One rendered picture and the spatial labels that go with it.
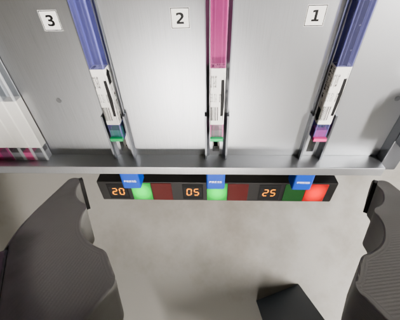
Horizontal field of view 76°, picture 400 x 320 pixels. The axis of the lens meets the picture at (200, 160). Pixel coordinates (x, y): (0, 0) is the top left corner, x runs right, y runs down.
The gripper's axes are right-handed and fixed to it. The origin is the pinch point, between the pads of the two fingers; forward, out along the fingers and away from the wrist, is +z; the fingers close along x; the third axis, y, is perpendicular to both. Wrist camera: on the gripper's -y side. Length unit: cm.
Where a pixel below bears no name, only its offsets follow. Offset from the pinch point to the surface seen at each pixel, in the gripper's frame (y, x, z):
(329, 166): 7.9, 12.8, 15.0
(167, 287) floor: 86, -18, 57
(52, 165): 7.9, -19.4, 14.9
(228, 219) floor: 62, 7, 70
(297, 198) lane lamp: 16.0, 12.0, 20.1
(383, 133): 4.2, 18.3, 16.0
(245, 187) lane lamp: 13.8, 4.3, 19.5
